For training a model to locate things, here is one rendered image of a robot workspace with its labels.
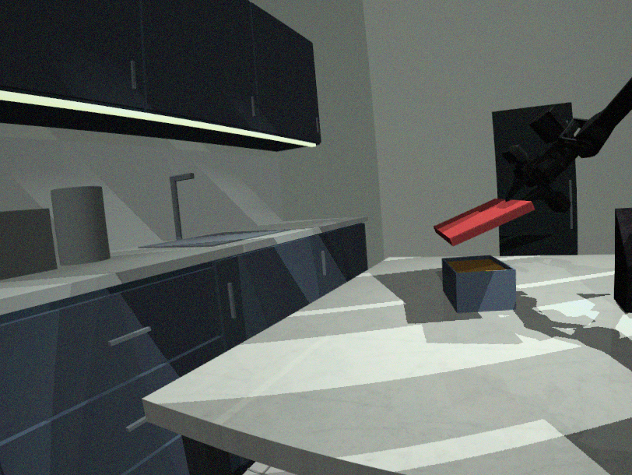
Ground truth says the red rectangular lid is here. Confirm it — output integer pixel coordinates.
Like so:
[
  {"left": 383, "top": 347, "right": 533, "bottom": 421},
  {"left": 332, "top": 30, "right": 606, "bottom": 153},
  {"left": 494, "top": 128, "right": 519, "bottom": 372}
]
[{"left": 434, "top": 199, "right": 535, "bottom": 246}]

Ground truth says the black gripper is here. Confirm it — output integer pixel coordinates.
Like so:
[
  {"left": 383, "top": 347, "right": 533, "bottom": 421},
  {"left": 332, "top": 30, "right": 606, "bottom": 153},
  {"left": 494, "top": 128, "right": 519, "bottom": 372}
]
[{"left": 502, "top": 145, "right": 571, "bottom": 213}]

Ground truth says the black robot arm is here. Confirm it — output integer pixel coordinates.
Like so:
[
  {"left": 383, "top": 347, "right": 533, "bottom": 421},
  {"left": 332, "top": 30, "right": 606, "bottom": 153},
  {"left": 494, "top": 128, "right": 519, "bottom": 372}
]
[{"left": 528, "top": 77, "right": 632, "bottom": 165}]

